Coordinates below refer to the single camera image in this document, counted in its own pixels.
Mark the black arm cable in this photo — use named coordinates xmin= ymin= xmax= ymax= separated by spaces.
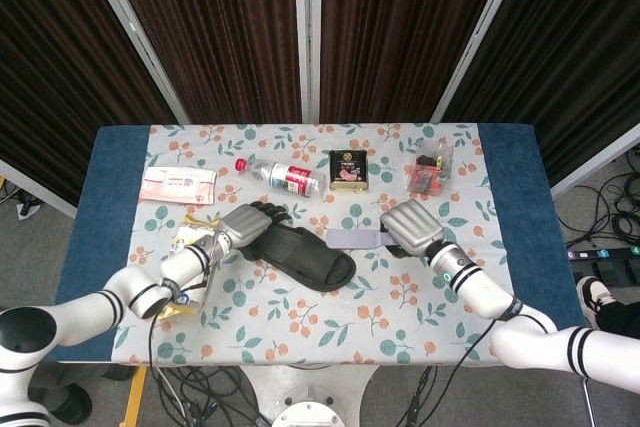
xmin=452 ymin=316 xmax=504 ymax=363
xmin=147 ymin=279 xmax=211 ymax=368

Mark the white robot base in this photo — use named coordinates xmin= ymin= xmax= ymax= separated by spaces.
xmin=238 ymin=361 xmax=382 ymax=427

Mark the clear bottle with red cap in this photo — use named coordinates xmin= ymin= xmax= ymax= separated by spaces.
xmin=234 ymin=157 xmax=326 ymax=200

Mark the brown folding screen panel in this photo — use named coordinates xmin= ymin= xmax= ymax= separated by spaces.
xmin=307 ymin=0 xmax=531 ymax=124
xmin=77 ymin=0 xmax=314 ymax=124
xmin=432 ymin=0 xmax=640 ymax=198
xmin=0 ymin=0 xmax=190 ymax=218

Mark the black under-table cable bundle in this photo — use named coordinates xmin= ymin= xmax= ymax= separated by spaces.
xmin=149 ymin=364 xmax=281 ymax=427

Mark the blue table cover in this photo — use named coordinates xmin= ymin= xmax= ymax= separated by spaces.
xmin=53 ymin=122 xmax=586 ymax=363

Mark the black trouser leg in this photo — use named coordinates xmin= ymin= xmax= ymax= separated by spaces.
xmin=597 ymin=296 xmax=640 ymax=341

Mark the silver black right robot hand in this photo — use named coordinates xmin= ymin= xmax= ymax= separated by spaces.
xmin=379 ymin=199 xmax=446 ymax=258

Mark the black luncheon meat can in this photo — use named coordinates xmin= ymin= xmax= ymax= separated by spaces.
xmin=328 ymin=149 xmax=372 ymax=192

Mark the black floor cable bundle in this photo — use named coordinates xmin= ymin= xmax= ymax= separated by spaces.
xmin=554 ymin=146 xmax=640 ymax=248

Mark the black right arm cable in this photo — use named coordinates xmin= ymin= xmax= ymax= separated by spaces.
xmin=452 ymin=316 xmax=504 ymax=363

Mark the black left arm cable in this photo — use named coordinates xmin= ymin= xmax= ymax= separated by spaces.
xmin=147 ymin=279 xmax=211 ymax=368

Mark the black rubber slipper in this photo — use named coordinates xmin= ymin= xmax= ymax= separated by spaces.
xmin=239 ymin=216 xmax=357 ymax=292

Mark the black power strip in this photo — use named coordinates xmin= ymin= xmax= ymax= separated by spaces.
xmin=566 ymin=245 xmax=640 ymax=262

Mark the grey scrub brush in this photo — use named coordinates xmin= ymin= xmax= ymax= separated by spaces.
xmin=324 ymin=228 xmax=396 ymax=251

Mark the clear box with red items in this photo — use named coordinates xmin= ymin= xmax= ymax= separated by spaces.
xmin=407 ymin=138 xmax=455 ymax=196

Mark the grey metal stand leg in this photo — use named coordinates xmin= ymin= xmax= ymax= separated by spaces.
xmin=581 ymin=376 xmax=600 ymax=427

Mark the white garbage bag rolls pack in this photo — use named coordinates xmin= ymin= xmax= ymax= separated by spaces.
xmin=159 ymin=214 xmax=226 ymax=321

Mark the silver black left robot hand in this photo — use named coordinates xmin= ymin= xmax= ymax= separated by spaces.
xmin=215 ymin=200 xmax=292 ymax=261

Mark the white black sneaker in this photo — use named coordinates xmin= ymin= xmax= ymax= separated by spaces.
xmin=576 ymin=275 xmax=612 ymax=321

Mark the pink wet wipes pack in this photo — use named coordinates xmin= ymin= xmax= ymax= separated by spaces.
xmin=138 ymin=165 xmax=219 ymax=206

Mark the floral fruit print tablecloth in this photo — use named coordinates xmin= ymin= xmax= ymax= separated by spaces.
xmin=112 ymin=122 xmax=516 ymax=366

